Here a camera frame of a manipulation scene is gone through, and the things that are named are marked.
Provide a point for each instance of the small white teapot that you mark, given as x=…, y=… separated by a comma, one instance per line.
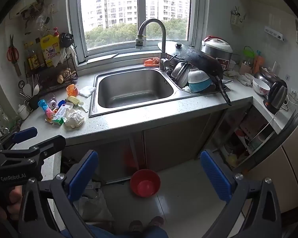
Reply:
x=22, y=110

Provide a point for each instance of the stainless steel sink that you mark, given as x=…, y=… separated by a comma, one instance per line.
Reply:
x=136, y=86

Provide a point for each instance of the steel bowl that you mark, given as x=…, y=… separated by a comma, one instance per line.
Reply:
x=180, y=72

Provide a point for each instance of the white cardboard box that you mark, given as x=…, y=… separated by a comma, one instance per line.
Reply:
x=63, y=110

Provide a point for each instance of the wall chopstick holder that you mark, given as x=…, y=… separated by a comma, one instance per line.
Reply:
x=235, y=18

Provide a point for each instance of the window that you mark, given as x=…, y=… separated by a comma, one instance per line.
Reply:
x=114, y=5

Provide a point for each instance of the steel chopsticks bundle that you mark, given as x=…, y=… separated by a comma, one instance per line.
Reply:
x=34, y=79

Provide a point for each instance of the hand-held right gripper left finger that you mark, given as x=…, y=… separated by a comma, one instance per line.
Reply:
x=83, y=176

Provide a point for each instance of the black plastic bag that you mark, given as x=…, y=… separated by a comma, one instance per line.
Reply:
x=65, y=39

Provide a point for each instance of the orange net scrubber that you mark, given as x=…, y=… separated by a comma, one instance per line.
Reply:
x=150, y=62

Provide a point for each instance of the white capped plastic bottle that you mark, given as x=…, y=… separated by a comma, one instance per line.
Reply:
x=52, y=103

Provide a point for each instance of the person's left hand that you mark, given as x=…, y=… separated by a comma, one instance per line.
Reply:
x=15, y=200

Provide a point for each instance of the black electric kettle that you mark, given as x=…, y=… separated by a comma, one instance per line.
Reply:
x=277, y=95

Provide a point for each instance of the white wall socket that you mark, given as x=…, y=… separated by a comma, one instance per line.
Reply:
x=295, y=94

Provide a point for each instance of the ginger root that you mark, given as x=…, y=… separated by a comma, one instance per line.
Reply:
x=63, y=75

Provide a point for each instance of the white plastic scoop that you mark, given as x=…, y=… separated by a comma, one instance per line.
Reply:
x=82, y=106

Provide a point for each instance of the pile of washed dishes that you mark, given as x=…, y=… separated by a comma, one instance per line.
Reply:
x=198, y=80

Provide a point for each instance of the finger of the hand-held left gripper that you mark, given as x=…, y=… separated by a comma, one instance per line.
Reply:
x=52, y=143
x=26, y=133

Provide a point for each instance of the steel faucet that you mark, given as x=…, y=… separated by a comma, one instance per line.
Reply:
x=163, y=44

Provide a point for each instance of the white plastic spoon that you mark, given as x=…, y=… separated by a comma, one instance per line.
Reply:
x=26, y=89

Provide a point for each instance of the black utensil holder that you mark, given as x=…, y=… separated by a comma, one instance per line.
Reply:
x=33, y=103

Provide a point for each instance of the red plastic basin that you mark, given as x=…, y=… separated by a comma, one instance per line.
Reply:
x=145, y=183

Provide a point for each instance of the blue round lid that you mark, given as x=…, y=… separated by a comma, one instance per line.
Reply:
x=61, y=103

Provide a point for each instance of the white floral bowl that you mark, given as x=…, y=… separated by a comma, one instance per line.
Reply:
x=260, y=88

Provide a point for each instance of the orange plastic pouch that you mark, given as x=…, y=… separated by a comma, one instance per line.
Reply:
x=72, y=90

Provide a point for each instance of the black wok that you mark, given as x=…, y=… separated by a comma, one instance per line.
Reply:
x=206, y=63

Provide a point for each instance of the grey rice cooker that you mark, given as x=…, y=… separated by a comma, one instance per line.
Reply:
x=217, y=52

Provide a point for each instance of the pink slipper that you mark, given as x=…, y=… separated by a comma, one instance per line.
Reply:
x=156, y=222
x=135, y=225

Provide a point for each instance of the orange carrot shaped tool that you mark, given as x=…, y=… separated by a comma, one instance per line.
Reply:
x=257, y=63

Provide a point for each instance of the yellow detergent bottle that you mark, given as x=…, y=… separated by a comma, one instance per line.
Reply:
x=49, y=49

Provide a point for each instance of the white wall rack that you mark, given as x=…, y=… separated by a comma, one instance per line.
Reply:
x=274, y=33

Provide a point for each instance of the yellow bristle scrubbing brush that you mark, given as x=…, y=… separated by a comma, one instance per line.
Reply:
x=73, y=101

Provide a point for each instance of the pale yellow bag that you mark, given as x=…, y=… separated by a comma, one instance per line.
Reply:
x=232, y=160

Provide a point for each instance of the blue and pink packet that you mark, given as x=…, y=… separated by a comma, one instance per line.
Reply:
x=45, y=106

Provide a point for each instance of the person's legs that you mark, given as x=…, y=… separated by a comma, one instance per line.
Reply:
x=101, y=231

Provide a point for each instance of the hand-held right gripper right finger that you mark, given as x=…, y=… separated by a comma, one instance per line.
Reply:
x=216, y=176

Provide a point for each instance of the frosted cabinet door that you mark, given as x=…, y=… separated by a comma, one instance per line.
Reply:
x=176, y=141
x=101, y=156

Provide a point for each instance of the steel pot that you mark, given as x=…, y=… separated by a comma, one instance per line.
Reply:
x=263, y=75

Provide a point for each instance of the glass pot lid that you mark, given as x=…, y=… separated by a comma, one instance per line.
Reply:
x=172, y=48

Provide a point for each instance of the white sack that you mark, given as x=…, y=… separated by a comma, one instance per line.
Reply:
x=94, y=203

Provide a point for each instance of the dark sauce bottle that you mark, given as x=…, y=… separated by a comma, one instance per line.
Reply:
x=33, y=55

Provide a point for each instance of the green and white carton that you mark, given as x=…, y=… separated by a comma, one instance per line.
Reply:
x=57, y=121

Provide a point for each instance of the white folded cloth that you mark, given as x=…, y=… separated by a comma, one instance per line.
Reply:
x=86, y=91

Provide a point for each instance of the white rag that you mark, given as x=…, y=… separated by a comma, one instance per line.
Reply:
x=238, y=77

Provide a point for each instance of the crumpled white tissue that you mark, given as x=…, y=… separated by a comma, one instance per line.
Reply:
x=74, y=119

